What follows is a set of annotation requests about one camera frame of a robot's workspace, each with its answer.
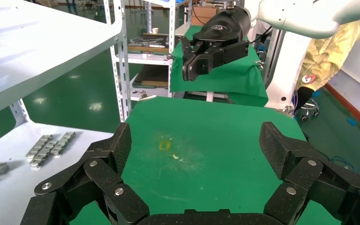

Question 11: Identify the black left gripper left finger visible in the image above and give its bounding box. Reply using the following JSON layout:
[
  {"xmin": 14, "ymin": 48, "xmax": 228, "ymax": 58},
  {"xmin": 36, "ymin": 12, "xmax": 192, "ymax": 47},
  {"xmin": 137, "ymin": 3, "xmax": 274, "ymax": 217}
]
[{"xmin": 20, "ymin": 122, "xmax": 151, "ymax": 225}]

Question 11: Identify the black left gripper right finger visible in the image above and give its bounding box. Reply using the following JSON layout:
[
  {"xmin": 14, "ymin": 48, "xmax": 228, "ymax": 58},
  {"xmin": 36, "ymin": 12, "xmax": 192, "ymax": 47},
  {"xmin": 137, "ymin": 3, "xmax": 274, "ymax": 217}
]
[{"xmin": 258, "ymin": 121, "xmax": 360, "ymax": 225}]

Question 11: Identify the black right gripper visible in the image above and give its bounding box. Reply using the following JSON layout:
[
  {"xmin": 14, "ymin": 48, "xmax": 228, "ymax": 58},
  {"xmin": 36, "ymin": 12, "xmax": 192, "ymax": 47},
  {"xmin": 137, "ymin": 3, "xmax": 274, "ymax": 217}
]
[{"xmin": 180, "ymin": 5, "xmax": 253, "ymax": 82}]

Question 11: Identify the grey metal parts pile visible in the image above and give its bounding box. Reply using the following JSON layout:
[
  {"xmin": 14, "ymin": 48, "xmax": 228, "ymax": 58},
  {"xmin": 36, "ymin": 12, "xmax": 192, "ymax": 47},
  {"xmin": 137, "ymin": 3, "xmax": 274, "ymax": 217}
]
[{"xmin": 129, "ymin": 33, "xmax": 170, "ymax": 49}]

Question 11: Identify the green table cloth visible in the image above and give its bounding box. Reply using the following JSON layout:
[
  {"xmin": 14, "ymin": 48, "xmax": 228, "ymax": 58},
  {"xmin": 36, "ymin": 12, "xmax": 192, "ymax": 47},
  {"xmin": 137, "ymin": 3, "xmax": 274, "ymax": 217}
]
[
  {"xmin": 170, "ymin": 24, "xmax": 270, "ymax": 108},
  {"xmin": 69, "ymin": 96, "xmax": 342, "ymax": 225}
]

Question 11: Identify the white background storage rack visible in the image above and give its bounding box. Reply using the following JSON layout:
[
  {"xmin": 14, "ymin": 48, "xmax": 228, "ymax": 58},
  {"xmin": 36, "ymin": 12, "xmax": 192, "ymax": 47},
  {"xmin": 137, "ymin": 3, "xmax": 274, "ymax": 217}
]
[{"xmin": 127, "ymin": 0, "xmax": 178, "ymax": 101}]

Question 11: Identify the brown cardboard box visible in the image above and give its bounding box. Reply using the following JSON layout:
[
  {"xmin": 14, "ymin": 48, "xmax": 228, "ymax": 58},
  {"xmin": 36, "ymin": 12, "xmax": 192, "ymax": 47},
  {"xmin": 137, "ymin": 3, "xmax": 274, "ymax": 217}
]
[{"xmin": 191, "ymin": 6, "xmax": 218, "ymax": 26}]

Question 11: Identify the wooden board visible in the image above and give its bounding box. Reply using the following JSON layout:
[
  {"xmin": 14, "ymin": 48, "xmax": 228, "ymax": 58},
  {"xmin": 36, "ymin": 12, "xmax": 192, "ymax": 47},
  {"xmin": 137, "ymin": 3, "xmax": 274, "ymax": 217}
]
[{"xmin": 127, "ymin": 45, "xmax": 170, "ymax": 55}]

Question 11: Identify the wheeled stool base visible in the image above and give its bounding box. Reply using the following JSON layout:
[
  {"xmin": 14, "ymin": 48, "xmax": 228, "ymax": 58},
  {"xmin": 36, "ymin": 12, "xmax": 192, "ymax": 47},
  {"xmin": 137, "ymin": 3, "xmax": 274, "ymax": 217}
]
[{"xmin": 299, "ymin": 98, "xmax": 321, "ymax": 122}]

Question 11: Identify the white lower shelf board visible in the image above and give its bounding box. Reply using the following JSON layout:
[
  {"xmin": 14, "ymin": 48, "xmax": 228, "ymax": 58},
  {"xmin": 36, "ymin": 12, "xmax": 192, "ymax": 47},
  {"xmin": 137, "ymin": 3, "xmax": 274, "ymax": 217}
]
[{"xmin": 0, "ymin": 121, "xmax": 116, "ymax": 225}]

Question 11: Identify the white robot torso column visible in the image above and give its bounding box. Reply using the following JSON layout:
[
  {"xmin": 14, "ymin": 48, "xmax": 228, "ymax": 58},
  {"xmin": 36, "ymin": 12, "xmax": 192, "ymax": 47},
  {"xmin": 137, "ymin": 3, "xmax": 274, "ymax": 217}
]
[{"xmin": 264, "ymin": 29, "xmax": 312, "ymax": 111}]

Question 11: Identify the white perforated shelf brace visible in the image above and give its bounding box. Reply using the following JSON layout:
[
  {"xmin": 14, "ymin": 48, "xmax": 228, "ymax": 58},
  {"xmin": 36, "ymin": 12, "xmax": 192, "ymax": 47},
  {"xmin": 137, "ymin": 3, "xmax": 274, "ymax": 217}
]
[{"xmin": 9, "ymin": 99, "xmax": 31, "ymax": 127}]

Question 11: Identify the person in yellow coat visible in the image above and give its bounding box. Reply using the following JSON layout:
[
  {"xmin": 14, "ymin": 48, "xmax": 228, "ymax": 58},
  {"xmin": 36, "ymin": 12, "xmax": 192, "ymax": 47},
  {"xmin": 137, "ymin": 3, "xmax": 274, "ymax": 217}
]
[{"xmin": 294, "ymin": 21, "xmax": 360, "ymax": 113}]

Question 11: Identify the blue floor cable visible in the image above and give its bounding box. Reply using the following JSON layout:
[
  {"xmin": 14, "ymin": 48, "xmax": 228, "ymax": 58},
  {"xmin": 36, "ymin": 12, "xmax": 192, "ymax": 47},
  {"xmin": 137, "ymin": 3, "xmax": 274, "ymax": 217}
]
[{"xmin": 329, "ymin": 156, "xmax": 360, "ymax": 175}]

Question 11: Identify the toothed metal rail piece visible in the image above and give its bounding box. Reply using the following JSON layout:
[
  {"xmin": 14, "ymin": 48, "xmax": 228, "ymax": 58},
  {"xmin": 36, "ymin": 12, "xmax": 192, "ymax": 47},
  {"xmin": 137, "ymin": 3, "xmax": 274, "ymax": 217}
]
[
  {"xmin": 30, "ymin": 141, "xmax": 59, "ymax": 169},
  {"xmin": 50, "ymin": 131, "xmax": 77, "ymax": 157},
  {"xmin": 25, "ymin": 134, "xmax": 54, "ymax": 159}
]

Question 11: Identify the white perforated shelf post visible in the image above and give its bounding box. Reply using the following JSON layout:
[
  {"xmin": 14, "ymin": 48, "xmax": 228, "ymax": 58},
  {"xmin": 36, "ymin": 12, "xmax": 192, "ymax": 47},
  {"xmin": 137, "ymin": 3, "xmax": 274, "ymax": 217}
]
[{"xmin": 103, "ymin": 0, "xmax": 133, "ymax": 124}]

